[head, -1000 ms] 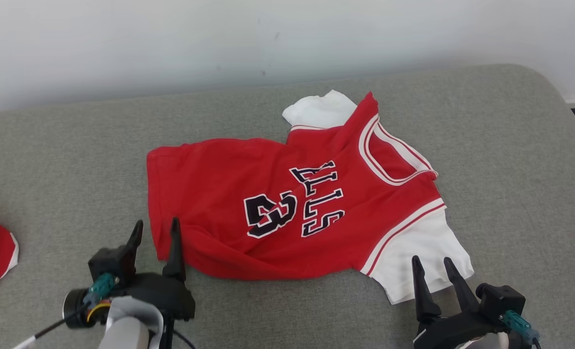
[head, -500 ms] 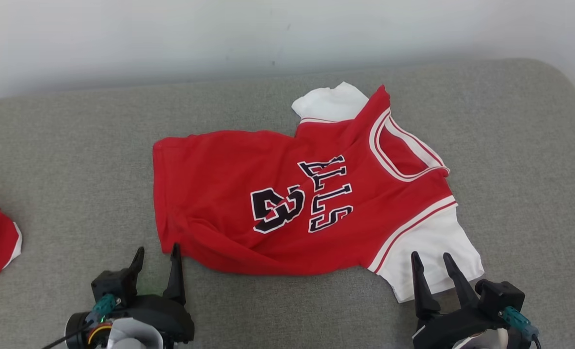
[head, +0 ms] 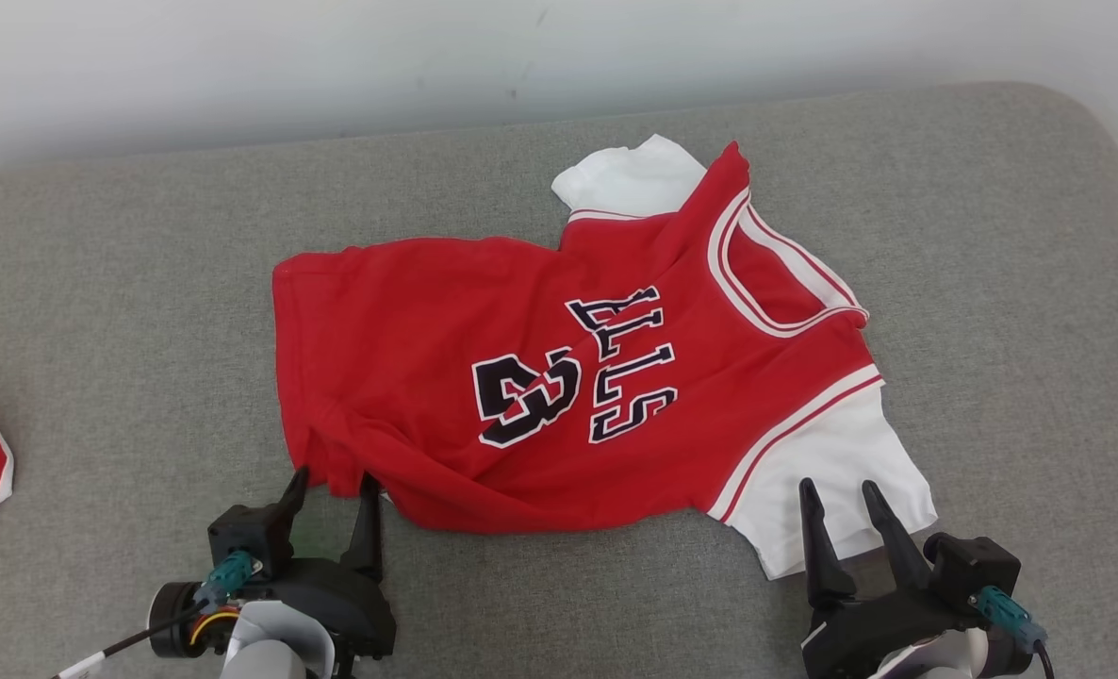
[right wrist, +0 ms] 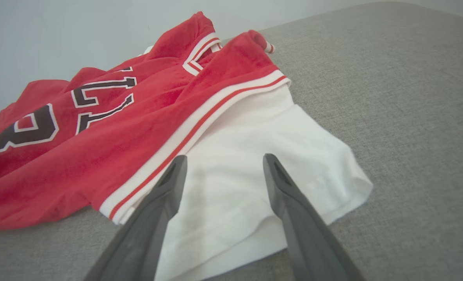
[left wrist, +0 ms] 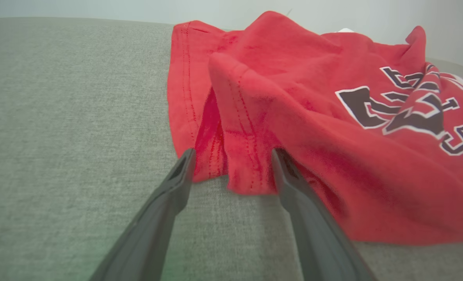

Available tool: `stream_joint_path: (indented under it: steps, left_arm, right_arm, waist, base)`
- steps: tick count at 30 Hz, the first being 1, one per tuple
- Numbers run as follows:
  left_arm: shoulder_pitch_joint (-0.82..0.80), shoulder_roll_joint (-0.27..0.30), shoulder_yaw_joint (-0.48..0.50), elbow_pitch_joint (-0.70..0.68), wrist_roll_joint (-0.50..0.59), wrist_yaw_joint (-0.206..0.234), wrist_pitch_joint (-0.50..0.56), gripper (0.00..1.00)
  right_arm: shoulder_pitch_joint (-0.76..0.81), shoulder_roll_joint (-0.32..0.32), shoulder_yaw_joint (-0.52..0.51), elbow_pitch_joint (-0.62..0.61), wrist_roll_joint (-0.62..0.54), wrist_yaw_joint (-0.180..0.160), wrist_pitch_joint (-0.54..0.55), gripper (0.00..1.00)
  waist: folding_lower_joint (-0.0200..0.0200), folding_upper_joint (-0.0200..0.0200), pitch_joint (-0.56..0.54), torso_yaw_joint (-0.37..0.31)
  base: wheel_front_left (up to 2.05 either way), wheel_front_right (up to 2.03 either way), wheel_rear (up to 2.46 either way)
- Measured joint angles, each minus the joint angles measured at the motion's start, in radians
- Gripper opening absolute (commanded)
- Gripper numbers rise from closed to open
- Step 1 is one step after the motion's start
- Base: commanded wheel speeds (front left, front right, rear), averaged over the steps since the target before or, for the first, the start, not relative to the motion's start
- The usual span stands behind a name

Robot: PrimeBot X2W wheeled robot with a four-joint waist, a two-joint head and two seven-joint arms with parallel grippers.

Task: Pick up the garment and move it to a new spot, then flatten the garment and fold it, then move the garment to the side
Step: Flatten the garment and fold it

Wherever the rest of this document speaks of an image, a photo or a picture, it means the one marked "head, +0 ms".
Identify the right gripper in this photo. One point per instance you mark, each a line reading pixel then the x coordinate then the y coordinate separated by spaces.
pixel 879 632

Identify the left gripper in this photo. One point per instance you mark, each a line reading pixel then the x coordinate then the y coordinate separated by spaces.
pixel 342 604

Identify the red basketball jersey white sleeves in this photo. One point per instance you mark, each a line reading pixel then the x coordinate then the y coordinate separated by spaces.
pixel 427 330

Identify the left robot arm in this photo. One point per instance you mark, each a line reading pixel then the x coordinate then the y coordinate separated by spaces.
pixel 271 651

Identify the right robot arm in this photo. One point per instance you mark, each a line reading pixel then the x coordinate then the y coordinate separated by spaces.
pixel 945 660

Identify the grey fabric sofa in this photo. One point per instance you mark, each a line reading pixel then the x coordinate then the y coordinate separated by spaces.
pixel 144 283

